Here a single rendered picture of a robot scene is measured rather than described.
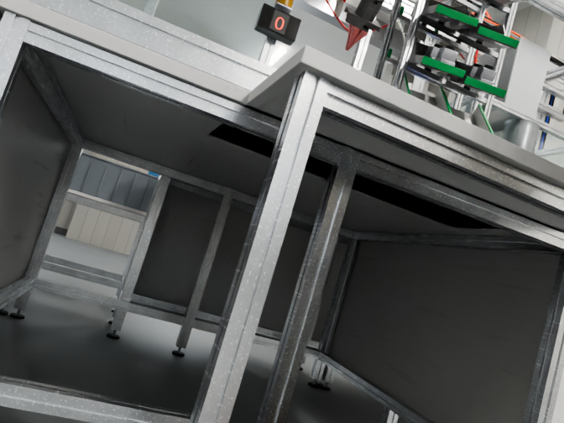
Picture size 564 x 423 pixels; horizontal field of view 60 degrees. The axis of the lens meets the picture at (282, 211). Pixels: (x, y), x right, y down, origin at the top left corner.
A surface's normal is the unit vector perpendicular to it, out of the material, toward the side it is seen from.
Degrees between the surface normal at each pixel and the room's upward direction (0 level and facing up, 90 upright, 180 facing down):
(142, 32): 90
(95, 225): 90
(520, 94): 90
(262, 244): 90
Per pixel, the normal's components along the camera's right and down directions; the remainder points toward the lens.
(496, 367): -0.91, -0.31
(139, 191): 0.30, -0.02
